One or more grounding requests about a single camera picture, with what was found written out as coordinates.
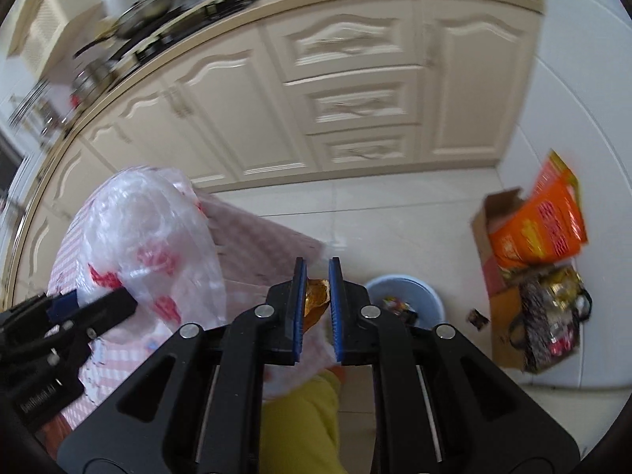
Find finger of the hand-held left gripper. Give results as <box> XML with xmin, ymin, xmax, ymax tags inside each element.
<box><xmin>0</xmin><ymin>290</ymin><xmax>80</xmax><ymax>327</ymax></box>
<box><xmin>5</xmin><ymin>289</ymin><xmax>138</xmax><ymax>357</ymax></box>

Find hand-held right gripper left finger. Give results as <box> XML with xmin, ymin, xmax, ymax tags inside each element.
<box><xmin>56</xmin><ymin>257</ymin><xmax>309</xmax><ymax>474</ymax></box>

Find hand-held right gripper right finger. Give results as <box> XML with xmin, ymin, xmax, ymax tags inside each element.
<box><xmin>328</xmin><ymin>257</ymin><xmax>579</xmax><ymax>474</ymax></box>

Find red yellow snack wrapper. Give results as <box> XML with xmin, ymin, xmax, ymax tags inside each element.
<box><xmin>382</xmin><ymin>296</ymin><xmax>420</xmax><ymax>327</ymax></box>

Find clear plastic bag red print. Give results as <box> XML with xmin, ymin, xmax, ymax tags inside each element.
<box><xmin>79</xmin><ymin>165</ymin><xmax>233</xmax><ymax>341</ymax></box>

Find light blue plastic bin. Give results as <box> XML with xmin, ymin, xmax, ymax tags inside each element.
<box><xmin>364</xmin><ymin>276</ymin><xmax>444</xmax><ymax>331</ymax></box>

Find pink checked tablecloth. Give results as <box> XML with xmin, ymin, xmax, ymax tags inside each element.
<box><xmin>47</xmin><ymin>168</ymin><xmax>341</xmax><ymax>430</ymax></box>

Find person's yellow trouser leg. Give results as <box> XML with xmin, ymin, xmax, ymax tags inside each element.
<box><xmin>259</xmin><ymin>370</ymin><xmax>346</xmax><ymax>474</ymax></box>

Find kitchen window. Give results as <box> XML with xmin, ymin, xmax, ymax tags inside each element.
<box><xmin>0</xmin><ymin>133</ymin><xmax>25</xmax><ymax>193</ymax></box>

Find brown cardboard box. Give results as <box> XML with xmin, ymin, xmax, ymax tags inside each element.
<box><xmin>471</xmin><ymin>188</ymin><xmax>527</xmax><ymax>371</ymax></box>

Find small cream cabinet drawer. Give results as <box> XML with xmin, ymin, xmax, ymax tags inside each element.
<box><xmin>308</xmin><ymin>126</ymin><xmax>425</xmax><ymax>171</ymax></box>

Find medium cream cabinet drawer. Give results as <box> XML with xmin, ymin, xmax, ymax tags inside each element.
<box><xmin>284</xmin><ymin>71</ymin><xmax>425</xmax><ymax>134</ymax></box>

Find patterned tote bag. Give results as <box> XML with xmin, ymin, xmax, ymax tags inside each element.
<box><xmin>511</xmin><ymin>264</ymin><xmax>593</xmax><ymax>373</ymax></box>

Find orange foil snack bag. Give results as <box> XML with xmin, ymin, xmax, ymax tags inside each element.
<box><xmin>489</xmin><ymin>180</ymin><xmax>588</xmax><ymax>267</ymax></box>

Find stainless steel pot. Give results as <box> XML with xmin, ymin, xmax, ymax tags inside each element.
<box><xmin>71</xmin><ymin>59</ymin><xmax>117</xmax><ymax>104</ymax></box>

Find orange bag yellow border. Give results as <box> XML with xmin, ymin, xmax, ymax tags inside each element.
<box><xmin>530</xmin><ymin>150</ymin><xmax>581</xmax><ymax>208</ymax></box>

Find wide cream cabinet drawer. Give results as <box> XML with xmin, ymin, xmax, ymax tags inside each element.
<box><xmin>264</xmin><ymin>7</ymin><xmax>425</xmax><ymax>82</ymax></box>

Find black gas hob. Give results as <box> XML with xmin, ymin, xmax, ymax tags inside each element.
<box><xmin>113</xmin><ymin>0</ymin><xmax>270</xmax><ymax>60</ymax></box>

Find wire utensil rack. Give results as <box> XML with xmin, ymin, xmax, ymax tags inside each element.
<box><xmin>7</xmin><ymin>79</ymin><xmax>75</xmax><ymax>134</ymax></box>

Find cream wall cabinets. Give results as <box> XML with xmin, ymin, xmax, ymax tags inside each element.
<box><xmin>10</xmin><ymin>0</ymin><xmax>100</xmax><ymax>75</ymax></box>

